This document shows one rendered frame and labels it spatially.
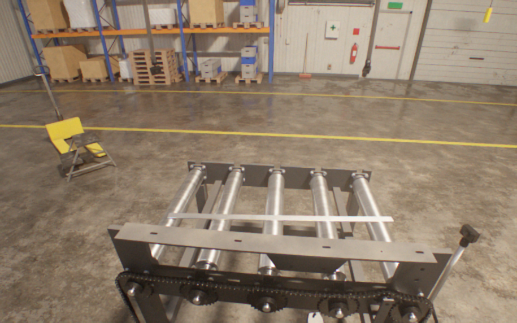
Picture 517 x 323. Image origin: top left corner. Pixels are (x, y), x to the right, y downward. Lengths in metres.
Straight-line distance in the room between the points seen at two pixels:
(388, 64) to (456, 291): 8.56
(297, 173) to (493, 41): 10.48
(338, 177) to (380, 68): 8.54
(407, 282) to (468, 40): 10.51
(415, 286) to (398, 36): 9.49
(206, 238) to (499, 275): 2.65
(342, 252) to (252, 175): 1.11
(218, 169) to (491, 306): 2.37
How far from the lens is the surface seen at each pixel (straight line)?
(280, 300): 1.21
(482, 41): 11.64
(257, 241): 1.00
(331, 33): 9.67
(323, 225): 1.47
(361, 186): 1.85
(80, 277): 2.77
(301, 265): 1.12
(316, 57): 9.85
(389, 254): 1.06
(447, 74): 11.30
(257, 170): 1.92
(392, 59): 10.38
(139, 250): 1.23
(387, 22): 10.18
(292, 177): 1.94
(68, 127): 5.60
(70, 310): 2.59
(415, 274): 1.23
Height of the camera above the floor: 1.90
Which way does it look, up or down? 30 degrees down
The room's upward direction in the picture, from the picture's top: straight up
